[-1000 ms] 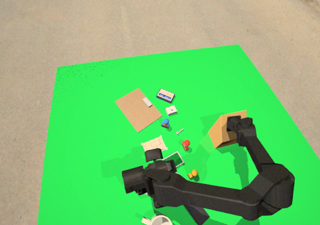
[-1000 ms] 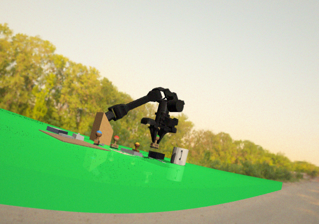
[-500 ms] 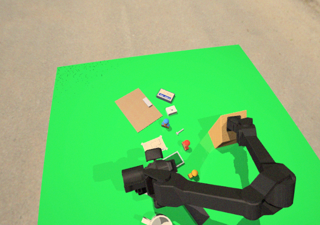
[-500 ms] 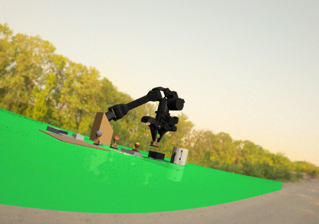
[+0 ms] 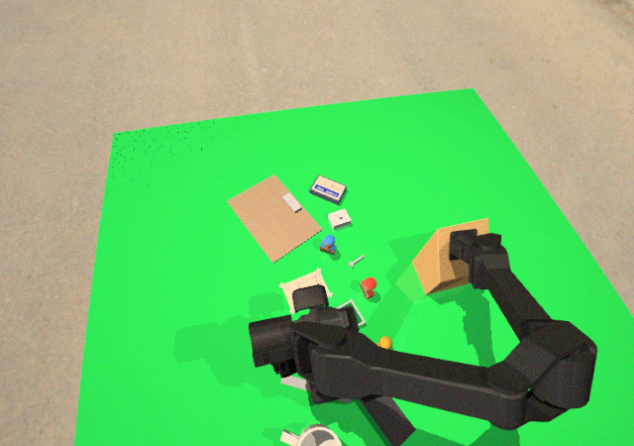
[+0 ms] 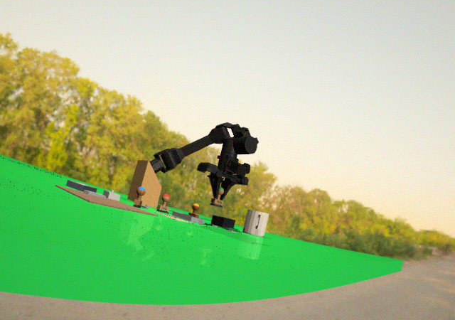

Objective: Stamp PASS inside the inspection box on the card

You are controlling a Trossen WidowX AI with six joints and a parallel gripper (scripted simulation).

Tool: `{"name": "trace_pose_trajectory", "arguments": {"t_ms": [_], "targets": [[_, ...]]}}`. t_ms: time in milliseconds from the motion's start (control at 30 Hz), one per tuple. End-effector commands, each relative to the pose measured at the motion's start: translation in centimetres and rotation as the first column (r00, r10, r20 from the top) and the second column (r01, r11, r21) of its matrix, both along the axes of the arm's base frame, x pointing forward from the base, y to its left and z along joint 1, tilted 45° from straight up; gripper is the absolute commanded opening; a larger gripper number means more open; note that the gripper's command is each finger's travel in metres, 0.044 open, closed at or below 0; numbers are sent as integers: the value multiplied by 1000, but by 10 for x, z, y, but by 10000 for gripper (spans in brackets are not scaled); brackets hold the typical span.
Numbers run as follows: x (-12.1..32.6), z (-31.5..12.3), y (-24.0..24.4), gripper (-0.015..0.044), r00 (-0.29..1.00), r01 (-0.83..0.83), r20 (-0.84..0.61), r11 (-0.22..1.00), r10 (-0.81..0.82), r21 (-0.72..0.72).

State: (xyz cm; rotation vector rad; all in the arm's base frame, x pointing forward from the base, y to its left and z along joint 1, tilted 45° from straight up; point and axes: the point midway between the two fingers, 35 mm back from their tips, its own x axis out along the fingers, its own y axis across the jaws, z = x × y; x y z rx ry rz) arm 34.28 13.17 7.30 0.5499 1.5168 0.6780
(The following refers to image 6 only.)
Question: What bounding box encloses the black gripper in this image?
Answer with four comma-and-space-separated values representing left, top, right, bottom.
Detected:
197, 152, 249, 201

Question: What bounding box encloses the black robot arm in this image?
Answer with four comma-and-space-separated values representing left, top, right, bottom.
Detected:
150, 122, 259, 177

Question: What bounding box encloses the beige mug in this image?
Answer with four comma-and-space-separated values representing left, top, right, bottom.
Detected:
242, 210, 269, 236

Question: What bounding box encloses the wooden stamp with green ball handle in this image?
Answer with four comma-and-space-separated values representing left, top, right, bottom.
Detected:
210, 187, 224, 208

